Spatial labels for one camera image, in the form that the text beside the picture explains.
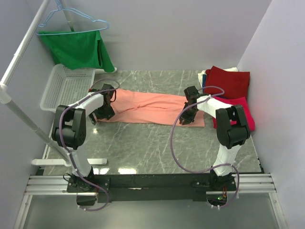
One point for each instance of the white plastic laundry basket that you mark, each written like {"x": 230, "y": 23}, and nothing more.
{"x": 66, "y": 86}

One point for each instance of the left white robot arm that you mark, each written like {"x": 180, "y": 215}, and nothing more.
{"x": 69, "y": 131}

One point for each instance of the dark red folded shirt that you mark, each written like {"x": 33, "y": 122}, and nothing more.
{"x": 234, "y": 84}

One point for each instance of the blue folded shirt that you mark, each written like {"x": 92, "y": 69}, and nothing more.
{"x": 206, "y": 86}

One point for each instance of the salmon pink t shirt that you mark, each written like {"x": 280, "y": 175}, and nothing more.
{"x": 145, "y": 108}

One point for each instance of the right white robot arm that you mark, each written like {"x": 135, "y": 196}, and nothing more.
{"x": 232, "y": 130}

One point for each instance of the aluminium rail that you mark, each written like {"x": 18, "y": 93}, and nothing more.
{"x": 244, "y": 183}

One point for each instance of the green hanging t shirt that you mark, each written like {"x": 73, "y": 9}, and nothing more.
{"x": 78, "y": 50}

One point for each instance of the light blue wire hanger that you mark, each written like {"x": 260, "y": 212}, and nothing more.
{"x": 67, "y": 11}

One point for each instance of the white clothes rack frame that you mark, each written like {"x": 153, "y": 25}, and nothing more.
{"x": 22, "y": 89}

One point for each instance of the magenta folded shirt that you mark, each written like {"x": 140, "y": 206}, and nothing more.
{"x": 240, "y": 101}

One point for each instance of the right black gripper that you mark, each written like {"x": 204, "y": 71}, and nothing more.
{"x": 188, "y": 119}

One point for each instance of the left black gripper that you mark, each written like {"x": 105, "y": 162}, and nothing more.
{"x": 108, "y": 114}

